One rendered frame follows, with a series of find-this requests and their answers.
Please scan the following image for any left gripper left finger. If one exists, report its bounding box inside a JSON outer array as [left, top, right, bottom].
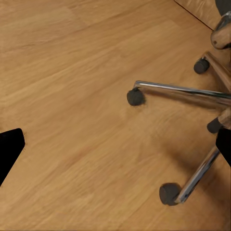
[[0, 128, 25, 186]]

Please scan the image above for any swivel chair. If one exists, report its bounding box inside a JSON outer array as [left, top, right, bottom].
[[127, 0, 231, 206]]

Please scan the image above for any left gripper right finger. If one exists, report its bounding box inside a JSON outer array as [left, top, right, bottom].
[[216, 128, 231, 166]]

